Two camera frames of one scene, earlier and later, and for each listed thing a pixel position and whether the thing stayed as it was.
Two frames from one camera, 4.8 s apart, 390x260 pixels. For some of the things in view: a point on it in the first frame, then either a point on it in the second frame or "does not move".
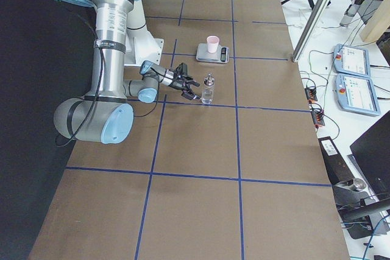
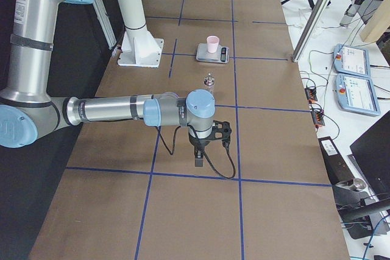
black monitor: (372, 153) does not move
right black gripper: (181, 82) → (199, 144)
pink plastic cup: (212, 43) does not move
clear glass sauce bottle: (208, 92) does not move
